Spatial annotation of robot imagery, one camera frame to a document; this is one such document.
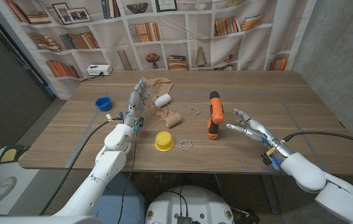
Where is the thin black left wrist cable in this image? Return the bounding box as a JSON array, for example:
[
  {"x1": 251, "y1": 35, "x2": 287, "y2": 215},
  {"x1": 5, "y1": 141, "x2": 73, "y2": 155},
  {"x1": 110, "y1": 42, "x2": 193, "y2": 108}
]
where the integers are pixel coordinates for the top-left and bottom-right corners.
[{"x1": 116, "y1": 130, "x2": 138, "y2": 222}]

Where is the blue plastic cup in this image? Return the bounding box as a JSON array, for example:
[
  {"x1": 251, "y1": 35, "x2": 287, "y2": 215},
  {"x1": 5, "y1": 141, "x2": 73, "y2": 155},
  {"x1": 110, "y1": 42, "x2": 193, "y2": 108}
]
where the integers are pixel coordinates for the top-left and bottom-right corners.
[{"x1": 95, "y1": 96, "x2": 113, "y2": 112}]

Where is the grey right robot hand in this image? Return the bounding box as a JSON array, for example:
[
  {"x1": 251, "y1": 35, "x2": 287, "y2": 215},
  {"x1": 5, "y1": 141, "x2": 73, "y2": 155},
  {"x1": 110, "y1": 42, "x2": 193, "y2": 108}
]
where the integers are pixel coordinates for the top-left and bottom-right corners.
[{"x1": 225, "y1": 108, "x2": 281, "y2": 149}]

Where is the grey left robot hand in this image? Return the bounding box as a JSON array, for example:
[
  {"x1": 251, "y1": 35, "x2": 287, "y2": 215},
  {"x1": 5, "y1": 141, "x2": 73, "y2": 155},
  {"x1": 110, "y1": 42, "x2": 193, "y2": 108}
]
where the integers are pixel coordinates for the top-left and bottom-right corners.
[{"x1": 123, "y1": 78, "x2": 151, "y2": 127}]

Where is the orange black electric screwdriver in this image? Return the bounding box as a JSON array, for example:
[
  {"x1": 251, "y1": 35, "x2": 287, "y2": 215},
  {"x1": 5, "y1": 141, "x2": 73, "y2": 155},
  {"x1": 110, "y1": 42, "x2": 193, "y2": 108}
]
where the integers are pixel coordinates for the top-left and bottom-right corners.
[{"x1": 206, "y1": 90, "x2": 225, "y2": 141}]

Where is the white twine spool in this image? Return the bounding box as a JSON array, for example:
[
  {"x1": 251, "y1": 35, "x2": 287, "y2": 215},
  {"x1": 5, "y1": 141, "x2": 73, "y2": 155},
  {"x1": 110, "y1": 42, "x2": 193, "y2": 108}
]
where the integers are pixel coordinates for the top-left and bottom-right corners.
[{"x1": 147, "y1": 93, "x2": 172, "y2": 131}]

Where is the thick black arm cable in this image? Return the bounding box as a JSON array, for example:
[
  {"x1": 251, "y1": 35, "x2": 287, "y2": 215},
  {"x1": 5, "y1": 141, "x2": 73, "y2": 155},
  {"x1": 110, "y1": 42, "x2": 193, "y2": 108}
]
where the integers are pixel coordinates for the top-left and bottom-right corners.
[
  {"x1": 283, "y1": 131, "x2": 353, "y2": 147},
  {"x1": 39, "y1": 117, "x2": 124, "y2": 215}
]

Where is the yellow plastic cup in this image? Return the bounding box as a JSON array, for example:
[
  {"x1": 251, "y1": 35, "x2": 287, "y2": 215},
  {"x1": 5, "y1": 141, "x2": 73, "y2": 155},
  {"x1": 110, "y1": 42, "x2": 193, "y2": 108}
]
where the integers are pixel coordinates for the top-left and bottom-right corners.
[{"x1": 154, "y1": 131, "x2": 175, "y2": 152}]

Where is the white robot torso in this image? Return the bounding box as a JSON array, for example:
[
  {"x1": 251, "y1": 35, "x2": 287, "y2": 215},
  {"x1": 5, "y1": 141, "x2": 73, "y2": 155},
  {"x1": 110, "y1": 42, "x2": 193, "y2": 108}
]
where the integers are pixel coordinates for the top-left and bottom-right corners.
[{"x1": 144, "y1": 185, "x2": 235, "y2": 224}]

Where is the printed bookshelf backdrop cloth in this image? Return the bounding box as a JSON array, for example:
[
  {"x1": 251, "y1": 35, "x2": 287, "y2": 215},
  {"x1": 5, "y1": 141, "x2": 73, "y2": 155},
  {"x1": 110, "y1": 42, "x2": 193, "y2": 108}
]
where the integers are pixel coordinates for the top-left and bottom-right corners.
[{"x1": 0, "y1": 0, "x2": 318, "y2": 101}]

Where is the black torso cable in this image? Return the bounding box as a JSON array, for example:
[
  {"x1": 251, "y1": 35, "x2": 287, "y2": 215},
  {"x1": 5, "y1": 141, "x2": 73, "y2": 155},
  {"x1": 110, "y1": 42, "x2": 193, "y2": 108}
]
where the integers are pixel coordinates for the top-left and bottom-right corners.
[{"x1": 159, "y1": 185, "x2": 189, "y2": 217}]

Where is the yellow black pad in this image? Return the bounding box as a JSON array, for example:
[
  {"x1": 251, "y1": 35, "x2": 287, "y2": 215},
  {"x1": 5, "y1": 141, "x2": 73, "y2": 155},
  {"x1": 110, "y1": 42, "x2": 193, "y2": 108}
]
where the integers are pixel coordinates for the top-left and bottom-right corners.
[{"x1": 0, "y1": 144, "x2": 31, "y2": 164}]

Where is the white platform board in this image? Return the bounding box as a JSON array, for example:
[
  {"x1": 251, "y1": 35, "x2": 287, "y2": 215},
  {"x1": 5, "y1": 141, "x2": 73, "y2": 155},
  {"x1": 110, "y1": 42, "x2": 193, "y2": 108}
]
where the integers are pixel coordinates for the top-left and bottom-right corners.
[{"x1": 0, "y1": 146, "x2": 55, "y2": 217}]

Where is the grey table leg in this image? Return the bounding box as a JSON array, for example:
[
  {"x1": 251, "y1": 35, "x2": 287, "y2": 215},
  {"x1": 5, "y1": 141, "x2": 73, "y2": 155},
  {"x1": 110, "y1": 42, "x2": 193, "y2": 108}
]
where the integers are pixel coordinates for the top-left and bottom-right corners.
[{"x1": 261, "y1": 174, "x2": 281, "y2": 215}]

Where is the white power adapter box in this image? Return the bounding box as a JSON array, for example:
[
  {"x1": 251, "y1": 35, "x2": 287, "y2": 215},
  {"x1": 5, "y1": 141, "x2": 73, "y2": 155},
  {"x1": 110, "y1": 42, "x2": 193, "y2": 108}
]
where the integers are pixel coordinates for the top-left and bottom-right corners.
[{"x1": 87, "y1": 64, "x2": 113, "y2": 77}]

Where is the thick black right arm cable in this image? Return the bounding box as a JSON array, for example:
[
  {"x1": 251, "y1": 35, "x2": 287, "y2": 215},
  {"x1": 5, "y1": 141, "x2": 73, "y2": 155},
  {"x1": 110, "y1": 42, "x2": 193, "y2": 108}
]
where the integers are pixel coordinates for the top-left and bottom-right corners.
[{"x1": 283, "y1": 131, "x2": 353, "y2": 147}]

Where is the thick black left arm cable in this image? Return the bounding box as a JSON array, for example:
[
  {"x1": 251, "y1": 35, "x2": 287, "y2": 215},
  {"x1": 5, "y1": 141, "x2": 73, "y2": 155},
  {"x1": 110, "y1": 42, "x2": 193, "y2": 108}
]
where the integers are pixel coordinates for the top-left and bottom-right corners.
[{"x1": 39, "y1": 117, "x2": 124, "y2": 215}]

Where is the black power strip cord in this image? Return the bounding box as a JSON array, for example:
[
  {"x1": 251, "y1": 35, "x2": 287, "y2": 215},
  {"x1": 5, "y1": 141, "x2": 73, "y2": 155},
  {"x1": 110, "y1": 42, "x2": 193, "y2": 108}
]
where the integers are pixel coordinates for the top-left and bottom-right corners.
[{"x1": 81, "y1": 72, "x2": 104, "y2": 82}]

